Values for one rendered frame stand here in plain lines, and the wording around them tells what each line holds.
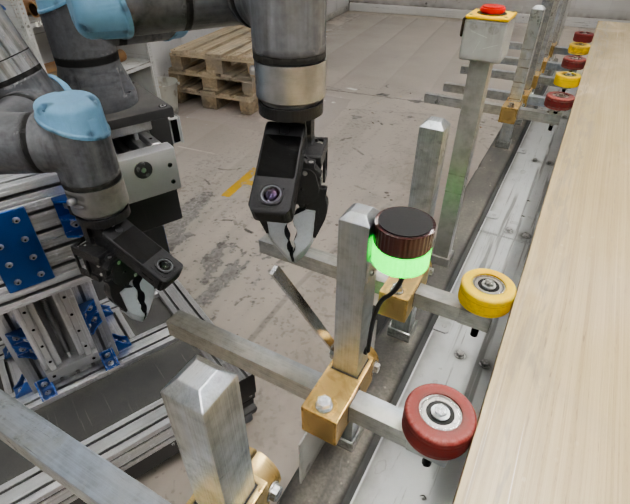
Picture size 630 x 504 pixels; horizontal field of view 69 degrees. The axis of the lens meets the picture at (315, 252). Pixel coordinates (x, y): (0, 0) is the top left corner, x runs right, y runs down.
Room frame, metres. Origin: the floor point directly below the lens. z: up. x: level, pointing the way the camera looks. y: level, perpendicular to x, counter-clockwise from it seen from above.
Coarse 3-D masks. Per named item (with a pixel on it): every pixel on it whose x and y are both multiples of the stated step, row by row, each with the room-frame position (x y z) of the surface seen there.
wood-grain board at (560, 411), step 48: (624, 48) 2.01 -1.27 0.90; (576, 96) 1.41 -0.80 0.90; (624, 96) 1.41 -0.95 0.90; (576, 144) 1.05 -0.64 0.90; (624, 144) 1.05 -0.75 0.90; (576, 192) 0.81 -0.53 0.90; (624, 192) 0.81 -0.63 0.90; (576, 240) 0.64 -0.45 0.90; (624, 240) 0.64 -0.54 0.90; (528, 288) 0.52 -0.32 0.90; (576, 288) 0.52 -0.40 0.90; (624, 288) 0.52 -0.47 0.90; (528, 336) 0.42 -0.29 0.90; (576, 336) 0.42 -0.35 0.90; (624, 336) 0.42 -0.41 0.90; (528, 384) 0.35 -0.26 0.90; (576, 384) 0.35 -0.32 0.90; (624, 384) 0.35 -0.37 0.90; (480, 432) 0.28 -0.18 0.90; (528, 432) 0.28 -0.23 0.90; (576, 432) 0.28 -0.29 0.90; (624, 432) 0.28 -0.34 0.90; (480, 480) 0.23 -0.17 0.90; (528, 480) 0.23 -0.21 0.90; (576, 480) 0.23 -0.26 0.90; (624, 480) 0.23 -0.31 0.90
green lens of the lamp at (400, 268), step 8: (376, 248) 0.37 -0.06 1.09; (376, 256) 0.37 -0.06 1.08; (384, 256) 0.36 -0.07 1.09; (424, 256) 0.36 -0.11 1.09; (376, 264) 0.37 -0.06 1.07; (384, 264) 0.36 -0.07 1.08; (392, 264) 0.35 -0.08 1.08; (400, 264) 0.35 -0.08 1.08; (408, 264) 0.35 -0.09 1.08; (416, 264) 0.35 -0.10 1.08; (424, 264) 0.36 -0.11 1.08; (384, 272) 0.36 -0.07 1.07; (392, 272) 0.35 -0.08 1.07; (400, 272) 0.35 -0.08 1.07; (408, 272) 0.35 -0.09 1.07; (416, 272) 0.35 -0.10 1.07
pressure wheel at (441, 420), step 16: (432, 384) 0.34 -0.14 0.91; (416, 400) 0.32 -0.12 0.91; (432, 400) 0.32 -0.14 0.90; (448, 400) 0.32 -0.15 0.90; (464, 400) 0.32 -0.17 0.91; (416, 416) 0.30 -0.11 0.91; (432, 416) 0.30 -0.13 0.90; (448, 416) 0.30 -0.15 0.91; (464, 416) 0.30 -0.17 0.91; (416, 432) 0.28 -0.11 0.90; (432, 432) 0.28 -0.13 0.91; (448, 432) 0.28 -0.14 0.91; (464, 432) 0.28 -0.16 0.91; (416, 448) 0.28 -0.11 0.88; (432, 448) 0.27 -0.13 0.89; (448, 448) 0.26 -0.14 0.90; (464, 448) 0.27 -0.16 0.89
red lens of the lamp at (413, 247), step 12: (432, 228) 0.37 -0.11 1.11; (384, 240) 0.36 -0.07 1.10; (396, 240) 0.35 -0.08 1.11; (408, 240) 0.35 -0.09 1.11; (420, 240) 0.35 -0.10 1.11; (432, 240) 0.36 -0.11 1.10; (384, 252) 0.36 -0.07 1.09; (396, 252) 0.35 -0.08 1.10; (408, 252) 0.35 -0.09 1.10; (420, 252) 0.35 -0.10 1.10
